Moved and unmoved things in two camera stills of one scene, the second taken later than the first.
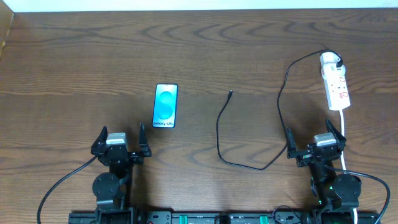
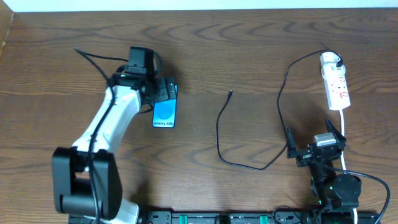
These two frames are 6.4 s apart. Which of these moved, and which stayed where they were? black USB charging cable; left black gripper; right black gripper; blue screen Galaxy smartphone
Moved: left black gripper
Stayed: blue screen Galaxy smartphone; right black gripper; black USB charging cable
